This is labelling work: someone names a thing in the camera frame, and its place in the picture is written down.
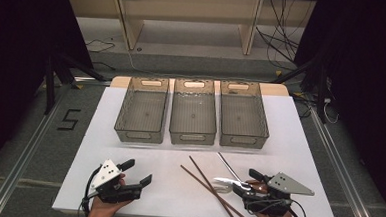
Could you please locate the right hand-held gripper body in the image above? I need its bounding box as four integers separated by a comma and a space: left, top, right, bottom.
241, 169, 317, 217

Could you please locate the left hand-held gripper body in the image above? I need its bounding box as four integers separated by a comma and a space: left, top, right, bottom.
89, 157, 145, 206

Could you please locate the metal spoon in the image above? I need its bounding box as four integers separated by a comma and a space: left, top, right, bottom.
212, 176, 249, 187

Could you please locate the slim long silver metal utensil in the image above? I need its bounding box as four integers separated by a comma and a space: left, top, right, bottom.
214, 151, 247, 185

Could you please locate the brown wooden chopstick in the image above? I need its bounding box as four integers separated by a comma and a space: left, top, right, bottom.
184, 154, 243, 217
176, 164, 250, 217

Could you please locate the grey transparent plastic bin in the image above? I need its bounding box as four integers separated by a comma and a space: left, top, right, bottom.
216, 79, 273, 151
112, 74, 172, 145
167, 76, 221, 148

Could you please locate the person's left hand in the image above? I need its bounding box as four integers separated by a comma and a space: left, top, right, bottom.
85, 195, 134, 217

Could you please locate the black metal stand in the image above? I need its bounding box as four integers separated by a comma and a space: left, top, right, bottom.
40, 50, 110, 119
269, 51, 333, 126

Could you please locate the black curtain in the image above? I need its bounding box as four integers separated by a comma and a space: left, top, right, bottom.
285, 0, 386, 217
0, 0, 99, 189

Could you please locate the light wooden desk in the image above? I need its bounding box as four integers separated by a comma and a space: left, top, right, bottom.
63, 0, 319, 62

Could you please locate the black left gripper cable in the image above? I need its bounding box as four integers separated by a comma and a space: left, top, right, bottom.
78, 165, 103, 217

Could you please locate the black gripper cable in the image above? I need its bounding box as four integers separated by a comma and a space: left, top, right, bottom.
244, 195, 309, 217
78, 165, 103, 217

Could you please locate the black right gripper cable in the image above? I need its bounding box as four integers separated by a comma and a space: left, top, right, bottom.
244, 195, 309, 217

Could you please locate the metal floor rail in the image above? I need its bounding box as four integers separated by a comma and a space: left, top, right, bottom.
302, 106, 386, 217
0, 79, 73, 217

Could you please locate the thin white looped cable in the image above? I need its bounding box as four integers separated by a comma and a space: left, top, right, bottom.
321, 96, 341, 125

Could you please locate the white floor cable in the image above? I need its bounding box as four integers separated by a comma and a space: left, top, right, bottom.
125, 48, 218, 81

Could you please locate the thin black floor cable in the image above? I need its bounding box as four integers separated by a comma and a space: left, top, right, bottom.
84, 38, 116, 55

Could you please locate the bundle of black cables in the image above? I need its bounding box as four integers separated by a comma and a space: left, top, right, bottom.
253, 0, 305, 72

